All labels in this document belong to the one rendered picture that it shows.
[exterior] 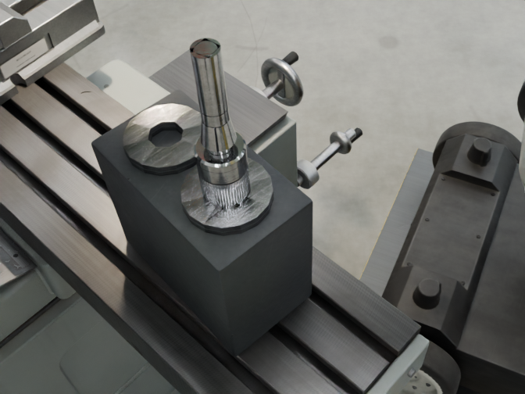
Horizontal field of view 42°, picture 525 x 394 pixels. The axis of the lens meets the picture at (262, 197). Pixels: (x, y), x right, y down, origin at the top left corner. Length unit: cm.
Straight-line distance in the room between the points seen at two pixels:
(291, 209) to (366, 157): 157
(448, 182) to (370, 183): 76
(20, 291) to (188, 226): 44
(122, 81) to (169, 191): 59
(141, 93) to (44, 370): 49
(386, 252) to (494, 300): 31
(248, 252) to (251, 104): 69
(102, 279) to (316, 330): 27
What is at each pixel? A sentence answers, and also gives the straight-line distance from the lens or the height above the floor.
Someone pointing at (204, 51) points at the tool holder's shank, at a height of 133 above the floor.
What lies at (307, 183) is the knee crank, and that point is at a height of 54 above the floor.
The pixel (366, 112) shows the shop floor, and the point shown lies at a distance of 236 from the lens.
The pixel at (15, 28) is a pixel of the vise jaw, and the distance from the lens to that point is 109.
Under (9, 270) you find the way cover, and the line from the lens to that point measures 100.
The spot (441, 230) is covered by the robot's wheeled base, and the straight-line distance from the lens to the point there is 135.
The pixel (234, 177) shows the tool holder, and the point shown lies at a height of 120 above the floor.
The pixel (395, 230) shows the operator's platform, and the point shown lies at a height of 40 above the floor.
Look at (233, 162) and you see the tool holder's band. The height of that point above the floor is 122.
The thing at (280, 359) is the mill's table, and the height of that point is 96.
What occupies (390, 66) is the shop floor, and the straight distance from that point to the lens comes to 253.
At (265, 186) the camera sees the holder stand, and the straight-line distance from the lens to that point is 66.
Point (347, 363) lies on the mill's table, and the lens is 79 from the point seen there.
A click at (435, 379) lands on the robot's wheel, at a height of 56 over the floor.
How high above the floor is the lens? 168
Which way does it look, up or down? 52 degrees down
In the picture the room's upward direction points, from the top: 5 degrees counter-clockwise
